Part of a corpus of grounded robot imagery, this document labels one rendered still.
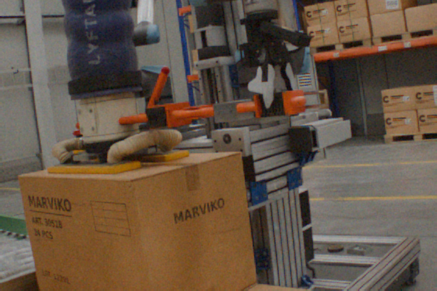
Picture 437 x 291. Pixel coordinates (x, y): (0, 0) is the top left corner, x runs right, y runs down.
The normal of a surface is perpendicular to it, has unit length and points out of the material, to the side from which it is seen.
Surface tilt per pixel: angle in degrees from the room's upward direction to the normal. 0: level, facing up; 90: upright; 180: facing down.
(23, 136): 90
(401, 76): 90
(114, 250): 89
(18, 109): 90
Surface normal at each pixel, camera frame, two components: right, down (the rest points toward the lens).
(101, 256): -0.65, 0.12
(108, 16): 0.37, -0.36
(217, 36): 0.75, -0.07
